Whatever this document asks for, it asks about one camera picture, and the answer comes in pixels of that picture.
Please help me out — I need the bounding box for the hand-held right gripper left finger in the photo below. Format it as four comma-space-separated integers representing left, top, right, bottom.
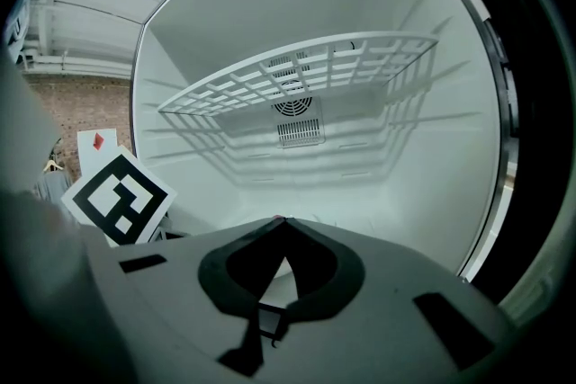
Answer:
83, 216, 289, 384

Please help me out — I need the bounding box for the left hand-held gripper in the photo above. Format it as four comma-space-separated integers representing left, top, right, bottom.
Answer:
60, 143, 190, 247

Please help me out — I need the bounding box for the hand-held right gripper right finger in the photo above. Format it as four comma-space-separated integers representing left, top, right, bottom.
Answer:
258, 216, 523, 384

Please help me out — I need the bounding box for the grey hanging garment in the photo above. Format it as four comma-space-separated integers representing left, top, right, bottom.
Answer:
31, 172, 76, 206

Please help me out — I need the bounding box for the white wire shelf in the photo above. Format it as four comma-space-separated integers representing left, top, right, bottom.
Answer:
157, 31, 440, 116

